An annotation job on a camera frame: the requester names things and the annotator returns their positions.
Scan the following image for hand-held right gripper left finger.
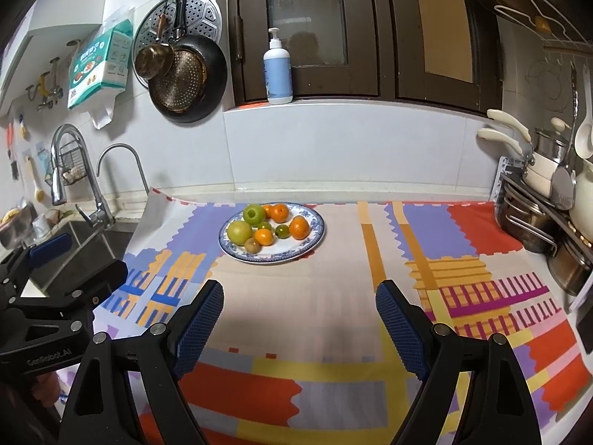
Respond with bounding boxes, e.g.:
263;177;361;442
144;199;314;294
58;279;225;445

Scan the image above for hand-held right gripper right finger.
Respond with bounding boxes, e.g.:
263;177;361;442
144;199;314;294
375;279;557;445

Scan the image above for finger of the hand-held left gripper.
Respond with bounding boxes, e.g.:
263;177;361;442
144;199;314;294
0;234;74;289
0;260;129;335

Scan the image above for yellow-green pear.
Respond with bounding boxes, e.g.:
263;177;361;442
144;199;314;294
226;221;253;245

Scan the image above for blue white porcelain plate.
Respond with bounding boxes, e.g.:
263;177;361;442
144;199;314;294
219;201;326;265

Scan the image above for steel kitchen sink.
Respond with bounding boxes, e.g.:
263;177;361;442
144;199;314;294
28;220;135;295

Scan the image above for metal bowl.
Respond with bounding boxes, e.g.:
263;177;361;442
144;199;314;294
0;208;38;248

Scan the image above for yellow dish brush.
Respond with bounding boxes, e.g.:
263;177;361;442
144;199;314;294
25;155;47;202

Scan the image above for chrome pull-down faucet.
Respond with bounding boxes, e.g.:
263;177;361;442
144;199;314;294
50;123;116;229

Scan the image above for colourful patterned table mat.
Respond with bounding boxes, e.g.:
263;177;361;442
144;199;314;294
93;188;589;445

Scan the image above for thin chrome gooseneck faucet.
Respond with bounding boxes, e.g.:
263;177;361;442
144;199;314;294
96;144;149;195

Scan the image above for stainless steel pot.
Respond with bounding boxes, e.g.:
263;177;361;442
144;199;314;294
547;236;593;297
497;185;562;254

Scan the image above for teal white box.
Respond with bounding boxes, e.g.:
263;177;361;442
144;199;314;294
67;19;133;109

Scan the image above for brass strainer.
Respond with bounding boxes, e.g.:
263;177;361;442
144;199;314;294
153;56;205;112

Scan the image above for brass ladle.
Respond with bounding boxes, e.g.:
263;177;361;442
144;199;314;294
134;14;176;79

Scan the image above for metal spatula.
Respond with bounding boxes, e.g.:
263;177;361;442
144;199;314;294
551;62;581;211

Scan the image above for white kettle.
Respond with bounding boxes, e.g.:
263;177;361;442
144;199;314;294
567;158;593;233

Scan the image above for black frying pan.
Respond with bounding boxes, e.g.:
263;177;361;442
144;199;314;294
149;39;228;124

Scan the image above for white ladle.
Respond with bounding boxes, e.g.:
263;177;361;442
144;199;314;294
574;62;593;159

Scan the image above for blue white pump bottle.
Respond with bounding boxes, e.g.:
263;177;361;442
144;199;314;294
263;28;294;105

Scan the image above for perforated metal steamer plate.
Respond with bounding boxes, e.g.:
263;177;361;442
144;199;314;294
133;0;223;89

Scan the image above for black wire basket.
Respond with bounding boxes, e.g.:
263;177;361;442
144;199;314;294
58;141;91;186

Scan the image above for metal wall hooks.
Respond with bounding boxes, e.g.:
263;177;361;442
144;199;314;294
25;58;63;112

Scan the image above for cream handled pan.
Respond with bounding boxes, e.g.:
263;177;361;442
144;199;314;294
486;109;573;181
477;127;570;195

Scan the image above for dark brown window frame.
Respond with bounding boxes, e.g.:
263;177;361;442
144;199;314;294
215;0;506;112

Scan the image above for white wire lid rack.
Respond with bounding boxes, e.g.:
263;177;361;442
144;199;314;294
493;0;593;49

